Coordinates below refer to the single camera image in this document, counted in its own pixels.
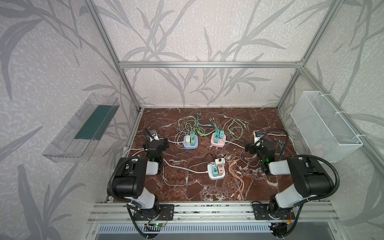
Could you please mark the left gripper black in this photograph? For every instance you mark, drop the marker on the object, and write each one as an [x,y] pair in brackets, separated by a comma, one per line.
[151,141]

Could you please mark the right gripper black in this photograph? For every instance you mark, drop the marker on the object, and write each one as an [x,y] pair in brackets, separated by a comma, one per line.
[252,147]

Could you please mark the white power strip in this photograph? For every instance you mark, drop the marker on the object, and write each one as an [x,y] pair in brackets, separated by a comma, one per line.
[209,168]

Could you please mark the teal charger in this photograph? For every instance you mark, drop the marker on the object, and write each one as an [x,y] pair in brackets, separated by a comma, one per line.
[215,171]
[219,134]

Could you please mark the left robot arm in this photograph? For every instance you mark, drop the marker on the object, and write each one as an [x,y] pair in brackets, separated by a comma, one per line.
[127,182]

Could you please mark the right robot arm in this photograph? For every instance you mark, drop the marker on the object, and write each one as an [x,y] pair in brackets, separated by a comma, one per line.
[313,179]

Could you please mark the green charger on blue strip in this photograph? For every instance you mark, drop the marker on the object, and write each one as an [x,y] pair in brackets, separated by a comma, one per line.
[193,140]

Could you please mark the blue power strip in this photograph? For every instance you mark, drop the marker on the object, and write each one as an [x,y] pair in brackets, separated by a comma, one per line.
[190,146]

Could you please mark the pink power strip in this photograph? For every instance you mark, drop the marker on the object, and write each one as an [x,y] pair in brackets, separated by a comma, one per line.
[218,142]

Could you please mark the teal charger on pink strip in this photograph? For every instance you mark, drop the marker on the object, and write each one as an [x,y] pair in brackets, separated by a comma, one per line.
[219,134]

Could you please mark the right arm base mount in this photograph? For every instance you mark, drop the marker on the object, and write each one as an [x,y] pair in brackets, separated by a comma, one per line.
[271,211]

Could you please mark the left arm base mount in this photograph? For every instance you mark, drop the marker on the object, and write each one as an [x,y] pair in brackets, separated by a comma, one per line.
[162,212]

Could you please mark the white wire mesh basket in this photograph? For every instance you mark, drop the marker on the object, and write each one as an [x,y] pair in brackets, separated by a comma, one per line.
[323,128]

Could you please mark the clear plastic wall tray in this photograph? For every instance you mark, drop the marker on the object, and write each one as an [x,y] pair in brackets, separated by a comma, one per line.
[79,138]

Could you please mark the aluminium front rail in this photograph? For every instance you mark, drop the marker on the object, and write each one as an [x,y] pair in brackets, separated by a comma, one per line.
[214,212]

